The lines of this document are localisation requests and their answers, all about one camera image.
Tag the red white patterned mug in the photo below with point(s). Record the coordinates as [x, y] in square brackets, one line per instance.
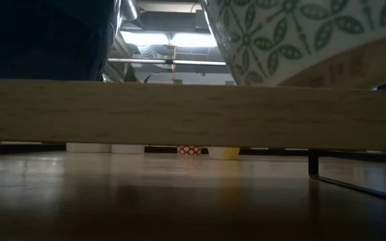
[189, 150]

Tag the orange yellow mug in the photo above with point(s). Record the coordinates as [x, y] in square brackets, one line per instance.
[224, 153]

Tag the green patterned white bowl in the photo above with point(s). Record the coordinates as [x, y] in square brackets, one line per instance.
[280, 40]

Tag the dark blue bowl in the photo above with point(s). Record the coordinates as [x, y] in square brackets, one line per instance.
[39, 37]

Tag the grey ceiling pipe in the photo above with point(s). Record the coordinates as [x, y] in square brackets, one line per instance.
[166, 61]

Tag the silver ventilation duct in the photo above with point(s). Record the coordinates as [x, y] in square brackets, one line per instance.
[129, 9]

